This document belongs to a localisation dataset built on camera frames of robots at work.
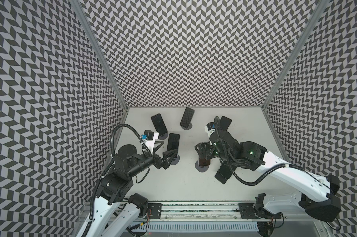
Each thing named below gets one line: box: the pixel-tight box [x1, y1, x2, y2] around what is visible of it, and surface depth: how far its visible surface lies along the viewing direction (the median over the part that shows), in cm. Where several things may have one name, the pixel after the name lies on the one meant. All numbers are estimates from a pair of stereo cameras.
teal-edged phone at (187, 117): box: [179, 106, 195, 129], surface depth 104 cm
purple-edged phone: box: [150, 113, 168, 136], surface depth 96 cm
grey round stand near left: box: [170, 154, 180, 165], surface depth 91 cm
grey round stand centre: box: [194, 159, 210, 173], surface depth 88 cm
